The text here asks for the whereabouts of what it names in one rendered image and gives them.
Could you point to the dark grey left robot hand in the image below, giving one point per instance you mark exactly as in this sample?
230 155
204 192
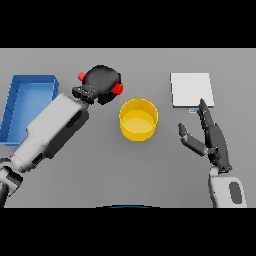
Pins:
100 81

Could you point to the pale square measuring scale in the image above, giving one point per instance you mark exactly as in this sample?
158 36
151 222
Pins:
191 89

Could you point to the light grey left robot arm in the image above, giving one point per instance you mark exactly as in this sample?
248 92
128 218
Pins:
50 128

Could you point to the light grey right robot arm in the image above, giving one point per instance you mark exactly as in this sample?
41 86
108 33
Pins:
225 191

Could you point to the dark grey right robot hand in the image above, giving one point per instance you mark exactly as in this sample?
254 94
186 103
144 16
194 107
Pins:
215 140

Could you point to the yellow bowl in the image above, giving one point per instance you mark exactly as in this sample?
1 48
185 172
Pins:
138 120

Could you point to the red beaker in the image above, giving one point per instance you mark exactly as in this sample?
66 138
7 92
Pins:
117 89

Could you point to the blue tray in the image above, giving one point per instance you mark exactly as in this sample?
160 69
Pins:
28 106

